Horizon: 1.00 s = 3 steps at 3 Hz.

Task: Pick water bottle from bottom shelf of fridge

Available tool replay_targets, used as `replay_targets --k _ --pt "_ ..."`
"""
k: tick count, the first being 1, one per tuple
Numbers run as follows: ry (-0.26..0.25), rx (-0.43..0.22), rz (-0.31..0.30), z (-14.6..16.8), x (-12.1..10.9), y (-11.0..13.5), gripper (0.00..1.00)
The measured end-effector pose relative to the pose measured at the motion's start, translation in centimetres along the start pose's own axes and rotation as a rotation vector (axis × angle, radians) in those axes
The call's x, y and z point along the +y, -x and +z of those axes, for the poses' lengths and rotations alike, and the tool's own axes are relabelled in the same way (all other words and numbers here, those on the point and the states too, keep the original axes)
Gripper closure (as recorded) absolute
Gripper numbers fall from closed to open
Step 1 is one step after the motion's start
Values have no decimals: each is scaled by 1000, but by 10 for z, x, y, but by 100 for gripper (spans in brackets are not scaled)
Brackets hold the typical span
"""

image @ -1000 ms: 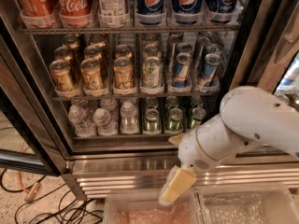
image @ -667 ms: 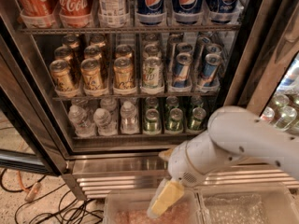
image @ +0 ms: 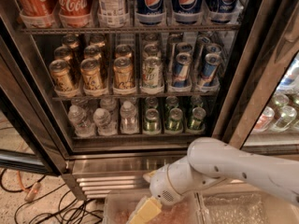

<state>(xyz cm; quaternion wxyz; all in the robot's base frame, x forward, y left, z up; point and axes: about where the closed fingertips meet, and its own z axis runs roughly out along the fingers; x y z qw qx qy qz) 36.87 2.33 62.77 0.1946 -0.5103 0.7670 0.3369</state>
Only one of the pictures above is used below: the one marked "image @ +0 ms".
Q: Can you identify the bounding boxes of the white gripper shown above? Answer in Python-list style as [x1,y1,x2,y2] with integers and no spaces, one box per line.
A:
[126,157,219,224]

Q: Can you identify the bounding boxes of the clear water bottle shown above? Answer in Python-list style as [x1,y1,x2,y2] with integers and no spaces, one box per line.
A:
[121,101,138,134]
[68,105,95,137]
[93,108,117,136]

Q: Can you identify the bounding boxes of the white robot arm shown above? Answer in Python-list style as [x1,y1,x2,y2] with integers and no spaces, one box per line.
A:
[126,137,299,224]

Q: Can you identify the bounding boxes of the stainless steel fridge cabinet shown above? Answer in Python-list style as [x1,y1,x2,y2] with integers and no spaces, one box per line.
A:
[0,0,298,200]

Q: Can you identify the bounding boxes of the open fridge glass door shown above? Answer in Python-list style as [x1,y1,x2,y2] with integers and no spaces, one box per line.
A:
[0,21,67,175]

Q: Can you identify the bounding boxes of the right fridge glass door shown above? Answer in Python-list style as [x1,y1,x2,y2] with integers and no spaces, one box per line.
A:
[211,0,299,156]

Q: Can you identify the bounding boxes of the clear bottle white label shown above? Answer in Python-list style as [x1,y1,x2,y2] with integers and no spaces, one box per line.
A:
[98,0,129,27]

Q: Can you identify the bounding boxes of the blue Pepsi bottle left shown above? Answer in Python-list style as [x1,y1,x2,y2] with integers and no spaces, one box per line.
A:
[136,0,164,25]

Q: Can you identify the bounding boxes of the blue pepsi bottle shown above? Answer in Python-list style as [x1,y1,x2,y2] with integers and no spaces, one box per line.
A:
[136,0,164,25]
[206,0,237,23]
[171,0,202,24]

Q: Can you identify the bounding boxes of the blue Pepsi bottle middle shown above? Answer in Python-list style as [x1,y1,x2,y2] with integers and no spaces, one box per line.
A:
[171,0,202,24]

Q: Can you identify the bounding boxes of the red Coca-Cola bottle right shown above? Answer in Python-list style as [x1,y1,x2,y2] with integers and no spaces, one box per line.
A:
[58,0,93,28]

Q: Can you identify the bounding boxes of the red coca-cola bottle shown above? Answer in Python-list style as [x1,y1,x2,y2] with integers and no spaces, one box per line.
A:
[19,0,57,28]
[58,0,93,28]

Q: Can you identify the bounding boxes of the blue Pepsi bottle right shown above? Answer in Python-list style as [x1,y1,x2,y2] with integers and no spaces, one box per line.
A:
[206,0,237,23]

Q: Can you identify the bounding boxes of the red Coca-Cola bottle left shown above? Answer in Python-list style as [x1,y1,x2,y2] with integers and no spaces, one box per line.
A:
[19,0,57,28]

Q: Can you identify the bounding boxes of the clear plastic bin left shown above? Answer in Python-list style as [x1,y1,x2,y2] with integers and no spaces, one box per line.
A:
[103,189,203,224]

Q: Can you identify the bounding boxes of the clear plastic bin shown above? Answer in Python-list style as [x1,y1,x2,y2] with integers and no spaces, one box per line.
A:
[103,189,203,224]
[199,184,299,224]

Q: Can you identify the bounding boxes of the green can front left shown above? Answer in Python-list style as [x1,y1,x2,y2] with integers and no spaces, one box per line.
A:
[143,108,161,135]

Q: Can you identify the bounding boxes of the green can front middle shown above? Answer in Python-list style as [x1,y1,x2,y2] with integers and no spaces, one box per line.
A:
[165,108,183,133]

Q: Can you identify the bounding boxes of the clear plastic bin right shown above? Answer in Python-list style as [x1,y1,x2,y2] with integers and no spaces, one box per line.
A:
[199,184,299,224]

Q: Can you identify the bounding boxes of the green can front right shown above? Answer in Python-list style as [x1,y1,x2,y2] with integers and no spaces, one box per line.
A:
[187,106,206,133]

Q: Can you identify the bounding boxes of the gold can front right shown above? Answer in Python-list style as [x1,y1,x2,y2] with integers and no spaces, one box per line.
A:
[113,57,136,95]

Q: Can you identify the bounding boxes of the gold can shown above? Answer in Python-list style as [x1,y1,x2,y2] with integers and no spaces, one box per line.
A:
[80,58,107,96]
[49,60,78,98]
[113,57,136,95]

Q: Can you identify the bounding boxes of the green white 7up can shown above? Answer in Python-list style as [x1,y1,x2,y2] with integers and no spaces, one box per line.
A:
[141,56,164,94]

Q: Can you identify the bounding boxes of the blue Red Bull can left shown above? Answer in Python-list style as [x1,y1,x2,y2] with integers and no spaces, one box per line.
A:
[167,52,192,92]

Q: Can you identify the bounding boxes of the blue red bull can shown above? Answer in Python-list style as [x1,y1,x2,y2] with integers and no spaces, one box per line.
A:
[195,53,221,92]
[167,52,192,92]

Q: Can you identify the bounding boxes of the gold can front middle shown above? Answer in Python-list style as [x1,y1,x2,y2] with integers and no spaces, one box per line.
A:
[80,58,107,96]

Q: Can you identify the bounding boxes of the blue Red Bull can right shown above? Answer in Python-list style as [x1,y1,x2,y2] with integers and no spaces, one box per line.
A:
[195,53,221,92]

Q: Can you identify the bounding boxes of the gold can front left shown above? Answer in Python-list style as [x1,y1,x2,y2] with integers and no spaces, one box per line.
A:
[49,60,78,98]

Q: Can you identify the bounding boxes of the black floor cables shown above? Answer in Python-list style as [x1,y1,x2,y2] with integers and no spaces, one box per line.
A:
[0,168,105,224]

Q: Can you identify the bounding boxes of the orange cable with plug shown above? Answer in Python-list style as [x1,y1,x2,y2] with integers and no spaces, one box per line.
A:
[16,170,43,203]

